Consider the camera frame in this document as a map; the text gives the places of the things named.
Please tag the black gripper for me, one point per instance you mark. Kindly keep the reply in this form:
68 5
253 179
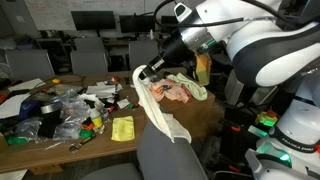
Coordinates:
173 50

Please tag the white towel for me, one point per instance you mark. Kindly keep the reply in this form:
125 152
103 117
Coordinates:
153 110

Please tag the light green towel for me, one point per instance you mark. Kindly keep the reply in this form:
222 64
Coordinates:
196 90

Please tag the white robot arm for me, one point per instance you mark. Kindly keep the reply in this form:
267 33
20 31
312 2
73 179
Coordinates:
266 50

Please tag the grey office chair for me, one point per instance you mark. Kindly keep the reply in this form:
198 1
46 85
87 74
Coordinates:
88 63
143 55
166 160
89 44
30 63

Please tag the peach shirt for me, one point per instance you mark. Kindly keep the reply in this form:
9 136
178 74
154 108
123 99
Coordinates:
173 93

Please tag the red ball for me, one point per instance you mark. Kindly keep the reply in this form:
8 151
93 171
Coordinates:
115 79

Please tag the white card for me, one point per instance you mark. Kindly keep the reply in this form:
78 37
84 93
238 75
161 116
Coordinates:
122 103

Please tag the small white bottle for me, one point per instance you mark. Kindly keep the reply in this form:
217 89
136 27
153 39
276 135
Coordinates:
151 34

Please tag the white paper stack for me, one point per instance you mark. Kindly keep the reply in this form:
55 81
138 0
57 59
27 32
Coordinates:
100 90

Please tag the black computer monitor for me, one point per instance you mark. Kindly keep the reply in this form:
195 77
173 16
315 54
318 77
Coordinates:
136 23
168 21
93 20

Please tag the yellow cloth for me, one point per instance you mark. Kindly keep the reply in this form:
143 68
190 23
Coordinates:
123 128

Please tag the large brown cardboard box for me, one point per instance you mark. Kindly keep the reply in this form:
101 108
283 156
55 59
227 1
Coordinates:
193 113

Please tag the white yellow spray bottle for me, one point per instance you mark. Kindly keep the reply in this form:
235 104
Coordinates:
96 120

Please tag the clear plastic bag pile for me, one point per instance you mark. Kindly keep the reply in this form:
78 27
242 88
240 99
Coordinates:
73 113

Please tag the green plastic item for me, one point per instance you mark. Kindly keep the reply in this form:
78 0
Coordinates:
86 134
16 140

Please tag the orange yellow ball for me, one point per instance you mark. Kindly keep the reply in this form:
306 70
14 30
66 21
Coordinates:
56 81

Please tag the white space heater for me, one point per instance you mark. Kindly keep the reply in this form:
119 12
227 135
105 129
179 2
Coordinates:
231 90

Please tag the adjustable wrench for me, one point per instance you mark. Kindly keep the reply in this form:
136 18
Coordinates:
81 143

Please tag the silver tape roll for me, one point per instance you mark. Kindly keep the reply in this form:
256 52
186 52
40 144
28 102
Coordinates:
50 108

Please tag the whiteboard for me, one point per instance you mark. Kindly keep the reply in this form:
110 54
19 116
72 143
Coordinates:
66 6

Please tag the black robot stand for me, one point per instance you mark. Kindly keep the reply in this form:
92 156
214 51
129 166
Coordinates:
236 143

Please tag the blue cap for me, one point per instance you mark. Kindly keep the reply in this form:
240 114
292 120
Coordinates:
30 108

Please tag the white paper sheet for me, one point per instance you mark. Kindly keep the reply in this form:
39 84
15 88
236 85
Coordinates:
11 106
25 85

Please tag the white grille fan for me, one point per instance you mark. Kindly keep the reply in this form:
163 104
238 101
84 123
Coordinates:
263 96

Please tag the tan wrist camera bar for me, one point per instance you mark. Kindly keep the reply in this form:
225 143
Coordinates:
203 70

